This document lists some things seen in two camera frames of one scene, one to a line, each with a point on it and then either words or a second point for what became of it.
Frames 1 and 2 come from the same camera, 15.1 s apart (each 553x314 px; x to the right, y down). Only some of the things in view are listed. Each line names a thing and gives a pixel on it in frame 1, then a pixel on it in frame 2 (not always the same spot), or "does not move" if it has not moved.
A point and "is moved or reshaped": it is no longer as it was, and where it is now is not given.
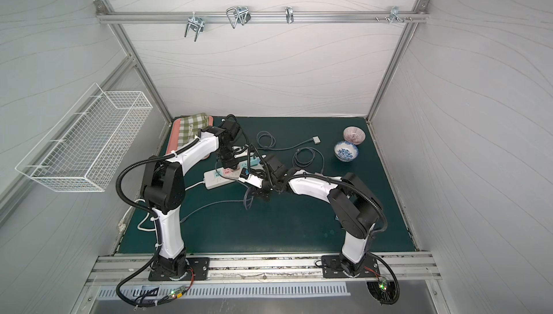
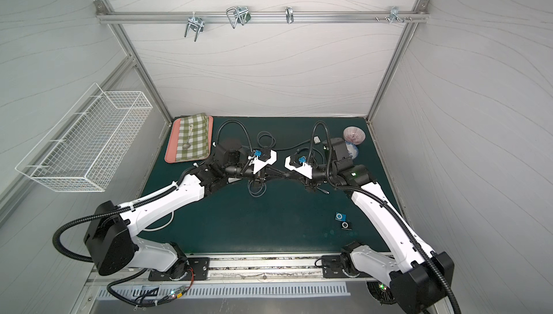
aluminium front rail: x=266 y=268 does not move
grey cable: x=248 y=200 is moved or reshaped
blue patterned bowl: x=345 y=150 does not move
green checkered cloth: x=190 y=126 does not move
